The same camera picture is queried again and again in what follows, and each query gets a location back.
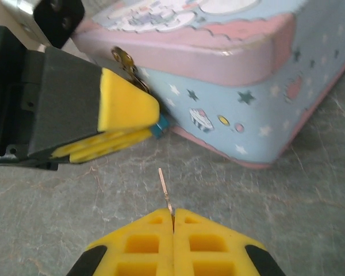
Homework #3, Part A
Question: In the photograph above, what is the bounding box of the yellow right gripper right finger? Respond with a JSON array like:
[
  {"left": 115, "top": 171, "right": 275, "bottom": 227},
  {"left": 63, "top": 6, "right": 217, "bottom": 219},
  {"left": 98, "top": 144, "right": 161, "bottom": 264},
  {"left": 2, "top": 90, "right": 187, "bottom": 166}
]
[{"left": 173, "top": 208, "right": 287, "bottom": 276}]

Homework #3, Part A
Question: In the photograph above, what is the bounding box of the brass hasp latch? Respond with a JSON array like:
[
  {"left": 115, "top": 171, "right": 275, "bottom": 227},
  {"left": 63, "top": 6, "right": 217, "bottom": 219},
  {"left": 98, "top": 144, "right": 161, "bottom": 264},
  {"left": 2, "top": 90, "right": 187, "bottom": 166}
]
[{"left": 111, "top": 47, "right": 150, "bottom": 94}]

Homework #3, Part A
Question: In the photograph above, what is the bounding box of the small teal padlock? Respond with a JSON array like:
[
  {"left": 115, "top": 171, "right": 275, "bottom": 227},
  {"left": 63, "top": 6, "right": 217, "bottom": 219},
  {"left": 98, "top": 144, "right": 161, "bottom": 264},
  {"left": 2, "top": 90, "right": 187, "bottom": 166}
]
[{"left": 149, "top": 112, "right": 171, "bottom": 140}]

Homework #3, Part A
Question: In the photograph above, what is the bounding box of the pastel cartoon tin box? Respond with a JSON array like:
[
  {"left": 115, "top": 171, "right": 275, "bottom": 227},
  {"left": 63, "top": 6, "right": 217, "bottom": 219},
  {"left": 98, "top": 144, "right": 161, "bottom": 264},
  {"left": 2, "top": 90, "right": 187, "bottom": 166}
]
[{"left": 73, "top": 0, "right": 345, "bottom": 170}]

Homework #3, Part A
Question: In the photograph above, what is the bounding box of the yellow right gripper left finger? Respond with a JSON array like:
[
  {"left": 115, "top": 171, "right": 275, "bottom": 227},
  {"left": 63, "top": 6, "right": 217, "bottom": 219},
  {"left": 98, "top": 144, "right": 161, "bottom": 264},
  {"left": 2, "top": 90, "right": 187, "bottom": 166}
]
[{"left": 66, "top": 208, "right": 174, "bottom": 276}]

